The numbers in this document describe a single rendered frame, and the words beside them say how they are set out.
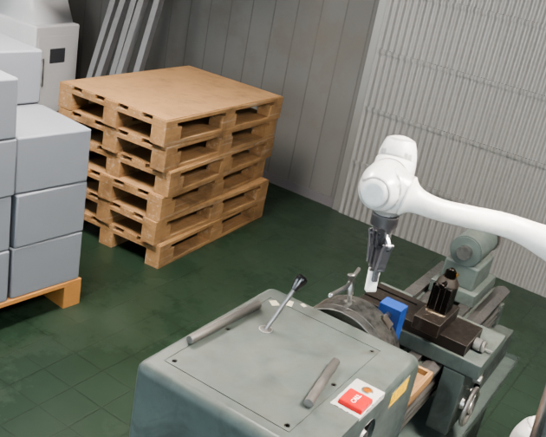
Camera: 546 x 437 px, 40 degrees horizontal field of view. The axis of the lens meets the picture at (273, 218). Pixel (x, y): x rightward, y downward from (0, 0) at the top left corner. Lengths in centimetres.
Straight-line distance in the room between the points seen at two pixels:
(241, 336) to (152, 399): 28
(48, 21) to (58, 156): 351
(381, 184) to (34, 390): 236
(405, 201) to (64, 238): 260
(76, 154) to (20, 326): 95
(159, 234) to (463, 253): 221
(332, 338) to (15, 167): 220
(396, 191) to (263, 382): 54
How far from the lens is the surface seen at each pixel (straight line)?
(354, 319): 213
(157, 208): 467
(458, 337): 276
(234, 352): 183
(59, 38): 733
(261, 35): 651
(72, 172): 398
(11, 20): 734
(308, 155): 637
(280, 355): 186
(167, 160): 455
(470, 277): 324
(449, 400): 283
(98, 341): 409
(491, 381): 344
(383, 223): 202
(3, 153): 370
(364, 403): 175
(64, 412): 361
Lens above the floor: 225
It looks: 23 degrees down
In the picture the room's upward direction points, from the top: 11 degrees clockwise
